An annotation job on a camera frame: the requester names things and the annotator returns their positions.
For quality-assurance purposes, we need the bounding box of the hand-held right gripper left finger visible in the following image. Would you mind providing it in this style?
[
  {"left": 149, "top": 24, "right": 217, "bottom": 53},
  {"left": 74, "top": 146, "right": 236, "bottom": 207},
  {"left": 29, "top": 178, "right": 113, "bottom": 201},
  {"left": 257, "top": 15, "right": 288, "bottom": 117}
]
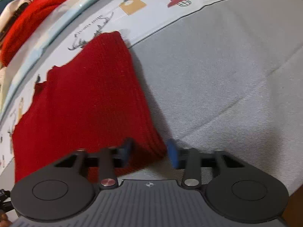
[{"left": 54, "top": 137, "right": 136, "bottom": 190}]

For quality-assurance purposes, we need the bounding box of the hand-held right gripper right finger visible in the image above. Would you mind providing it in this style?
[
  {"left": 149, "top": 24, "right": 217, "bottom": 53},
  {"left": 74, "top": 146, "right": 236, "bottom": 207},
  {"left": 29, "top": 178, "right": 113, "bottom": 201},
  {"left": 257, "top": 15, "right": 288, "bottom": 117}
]
[{"left": 166, "top": 139, "right": 247, "bottom": 190}]

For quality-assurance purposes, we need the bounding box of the dark red knit sweater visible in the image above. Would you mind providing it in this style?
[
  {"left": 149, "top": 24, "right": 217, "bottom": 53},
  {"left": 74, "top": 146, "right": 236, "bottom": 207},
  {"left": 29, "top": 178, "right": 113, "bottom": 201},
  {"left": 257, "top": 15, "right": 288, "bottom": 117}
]
[{"left": 12, "top": 31, "right": 167, "bottom": 183}]

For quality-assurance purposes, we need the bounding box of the grey printed bed sheet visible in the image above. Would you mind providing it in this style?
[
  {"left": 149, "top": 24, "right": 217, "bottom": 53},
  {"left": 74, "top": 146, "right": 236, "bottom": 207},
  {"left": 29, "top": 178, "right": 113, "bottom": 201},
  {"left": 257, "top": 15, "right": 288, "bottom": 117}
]
[{"left": 0, "top": 0, "right": 303, "bottom": 204}]

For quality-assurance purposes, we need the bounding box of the cream folded blanket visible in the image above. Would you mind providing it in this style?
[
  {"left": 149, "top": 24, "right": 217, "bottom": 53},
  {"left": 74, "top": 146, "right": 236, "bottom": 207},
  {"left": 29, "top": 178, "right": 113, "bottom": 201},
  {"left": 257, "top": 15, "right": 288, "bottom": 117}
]
[{"left": 0, "top": 66, "right": 11, "bottom": 93}]

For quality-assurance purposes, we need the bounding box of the light blue quilt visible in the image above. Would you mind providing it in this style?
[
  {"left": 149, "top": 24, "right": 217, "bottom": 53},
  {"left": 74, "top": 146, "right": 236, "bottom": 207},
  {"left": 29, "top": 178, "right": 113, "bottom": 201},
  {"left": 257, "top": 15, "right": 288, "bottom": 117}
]
[{"left": 0, "top": 0, "right": 148, "bottom": 114}]

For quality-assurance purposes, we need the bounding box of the red folded blanket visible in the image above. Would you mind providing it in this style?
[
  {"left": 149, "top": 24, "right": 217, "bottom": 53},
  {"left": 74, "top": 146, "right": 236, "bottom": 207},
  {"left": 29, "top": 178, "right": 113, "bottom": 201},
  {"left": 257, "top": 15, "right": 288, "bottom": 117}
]
[{"left": 0, "top": 0, "right": 69, "bottom": 68}]

